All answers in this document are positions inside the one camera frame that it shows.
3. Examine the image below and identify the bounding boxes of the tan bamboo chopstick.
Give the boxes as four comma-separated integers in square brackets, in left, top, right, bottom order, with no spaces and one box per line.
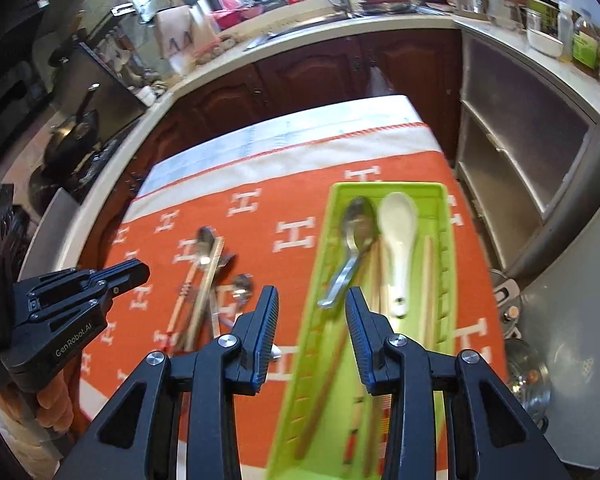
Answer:
[363,236,388,478]

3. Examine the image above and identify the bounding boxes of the light bamboo chopstick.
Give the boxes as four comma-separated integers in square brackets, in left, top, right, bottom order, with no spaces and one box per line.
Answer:
[183,236,224,352]

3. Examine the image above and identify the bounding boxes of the dark brown wooden chopstick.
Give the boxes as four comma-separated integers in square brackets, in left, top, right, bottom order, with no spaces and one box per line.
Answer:
[285,276,366,476]

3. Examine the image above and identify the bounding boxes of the small steel spoon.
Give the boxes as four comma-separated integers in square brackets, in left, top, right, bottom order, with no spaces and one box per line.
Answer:
[220,273,284,361]

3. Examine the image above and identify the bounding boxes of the bamboo chopstick red end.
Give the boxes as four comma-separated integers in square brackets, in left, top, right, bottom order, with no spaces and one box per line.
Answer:
[342,240,381,478]

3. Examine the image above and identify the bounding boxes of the bamboo chopstick red handle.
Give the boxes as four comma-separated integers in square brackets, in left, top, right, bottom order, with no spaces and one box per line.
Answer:
[161,259,199,353]

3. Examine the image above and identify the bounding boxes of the large steel spoon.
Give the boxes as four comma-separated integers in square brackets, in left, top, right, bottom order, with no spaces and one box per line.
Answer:
[197,226,215,322]

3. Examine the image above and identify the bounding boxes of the short steel soup spoon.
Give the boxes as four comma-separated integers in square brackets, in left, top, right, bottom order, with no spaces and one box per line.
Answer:
[317,196,378,309]

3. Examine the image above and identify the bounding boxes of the white ceramic soup spoon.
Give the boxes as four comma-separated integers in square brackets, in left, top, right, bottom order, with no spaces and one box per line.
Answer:
[378,192,418,318]

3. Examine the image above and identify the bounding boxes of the left hand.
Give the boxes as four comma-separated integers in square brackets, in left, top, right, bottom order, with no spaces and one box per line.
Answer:
[0,372,73,432]

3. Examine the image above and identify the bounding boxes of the green plastic utensil tray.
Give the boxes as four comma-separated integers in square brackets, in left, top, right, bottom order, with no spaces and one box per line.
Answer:
[266,182,457,479]

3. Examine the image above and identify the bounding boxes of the orange H-pattern blanket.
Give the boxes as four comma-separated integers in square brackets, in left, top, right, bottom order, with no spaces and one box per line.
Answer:
[79,120,506,479]

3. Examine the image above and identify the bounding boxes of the gas stove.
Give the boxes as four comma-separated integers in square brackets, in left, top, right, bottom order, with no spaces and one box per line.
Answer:
[28,124,134,216]

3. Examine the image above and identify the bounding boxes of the black frying pan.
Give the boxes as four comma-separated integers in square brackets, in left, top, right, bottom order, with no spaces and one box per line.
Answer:
[42,82,100,181]

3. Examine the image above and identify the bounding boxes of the steel pot on floor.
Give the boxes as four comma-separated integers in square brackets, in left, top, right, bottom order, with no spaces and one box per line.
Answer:
[505,338,552,432]

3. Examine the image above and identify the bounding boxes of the grey metal cabinet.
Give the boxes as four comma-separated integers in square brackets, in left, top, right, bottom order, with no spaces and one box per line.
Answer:
[456,21,600,278]

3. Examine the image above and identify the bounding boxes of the wooden cutting board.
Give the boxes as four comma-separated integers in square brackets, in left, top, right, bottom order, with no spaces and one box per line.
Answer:
[154,6,195,60]

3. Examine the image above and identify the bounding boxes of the stainless steel sink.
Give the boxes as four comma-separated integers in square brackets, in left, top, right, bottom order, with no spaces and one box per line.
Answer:
[241,12,354,53]

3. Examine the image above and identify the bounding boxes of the dark wood base cabinets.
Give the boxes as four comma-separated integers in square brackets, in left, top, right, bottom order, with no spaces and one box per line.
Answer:
[79,28,463,269]

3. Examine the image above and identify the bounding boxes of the stacked plates by sink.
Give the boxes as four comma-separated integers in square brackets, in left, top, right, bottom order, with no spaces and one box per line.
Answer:
[358,0,412,14]

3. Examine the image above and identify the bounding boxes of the white bowl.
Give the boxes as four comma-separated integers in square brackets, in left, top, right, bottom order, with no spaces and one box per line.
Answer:
[527,29,564,58]

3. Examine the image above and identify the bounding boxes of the green label oil bottle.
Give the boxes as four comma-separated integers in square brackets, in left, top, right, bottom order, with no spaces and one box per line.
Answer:
[572,9,600,78]

